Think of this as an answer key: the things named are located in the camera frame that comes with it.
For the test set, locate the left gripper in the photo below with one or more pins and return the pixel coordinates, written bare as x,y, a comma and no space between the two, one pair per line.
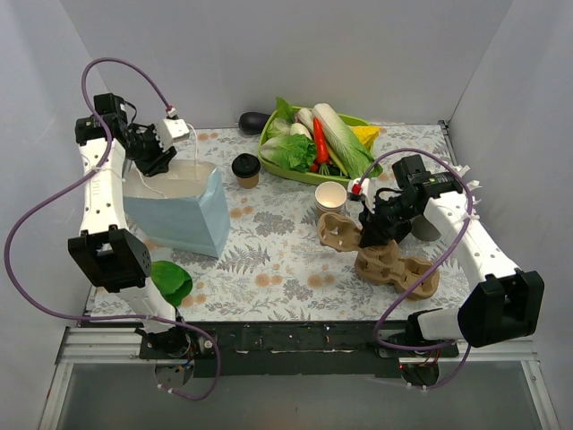
152,157

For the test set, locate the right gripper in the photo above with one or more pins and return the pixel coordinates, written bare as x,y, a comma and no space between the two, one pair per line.
381,229

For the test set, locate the pulp cup carrier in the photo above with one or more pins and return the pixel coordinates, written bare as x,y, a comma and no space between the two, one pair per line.
338,232

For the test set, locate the light blue paper bag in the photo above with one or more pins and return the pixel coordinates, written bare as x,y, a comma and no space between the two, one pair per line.
183,209

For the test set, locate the black cup lid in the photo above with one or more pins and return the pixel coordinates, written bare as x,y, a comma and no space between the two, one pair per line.
246,165

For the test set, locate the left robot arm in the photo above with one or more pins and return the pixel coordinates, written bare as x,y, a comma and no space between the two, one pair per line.
106,251

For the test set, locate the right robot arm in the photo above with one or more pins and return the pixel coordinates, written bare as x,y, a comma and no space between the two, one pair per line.
504,302

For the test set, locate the stack of pulp cup carriers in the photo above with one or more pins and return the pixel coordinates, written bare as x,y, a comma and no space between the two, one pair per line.
384,265

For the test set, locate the stack of paper cups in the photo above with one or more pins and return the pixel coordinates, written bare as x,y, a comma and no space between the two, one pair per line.
330,197

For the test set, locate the napa cabbage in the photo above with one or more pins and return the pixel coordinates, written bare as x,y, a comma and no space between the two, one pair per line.
354,157

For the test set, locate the yellow pepper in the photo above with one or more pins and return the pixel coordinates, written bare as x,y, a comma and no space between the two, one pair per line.
367,135

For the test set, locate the dark purple eggplant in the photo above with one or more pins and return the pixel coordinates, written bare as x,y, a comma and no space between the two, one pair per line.
252,123

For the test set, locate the green lettuce head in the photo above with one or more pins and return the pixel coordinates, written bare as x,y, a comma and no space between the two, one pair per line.
290,152

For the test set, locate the green plastic vegetable tray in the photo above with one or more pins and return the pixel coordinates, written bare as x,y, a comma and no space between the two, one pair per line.
306,177

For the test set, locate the green bok choy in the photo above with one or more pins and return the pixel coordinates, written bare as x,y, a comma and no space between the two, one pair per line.
173,282

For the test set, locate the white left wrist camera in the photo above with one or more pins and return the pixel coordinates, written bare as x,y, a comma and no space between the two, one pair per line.
172,131

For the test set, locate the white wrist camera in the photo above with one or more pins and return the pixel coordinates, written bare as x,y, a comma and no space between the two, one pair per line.
172,131
359,189

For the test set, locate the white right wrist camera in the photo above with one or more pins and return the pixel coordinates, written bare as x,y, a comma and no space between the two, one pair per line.
359,189

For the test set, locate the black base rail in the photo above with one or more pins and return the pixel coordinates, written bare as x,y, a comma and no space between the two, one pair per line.
306,348

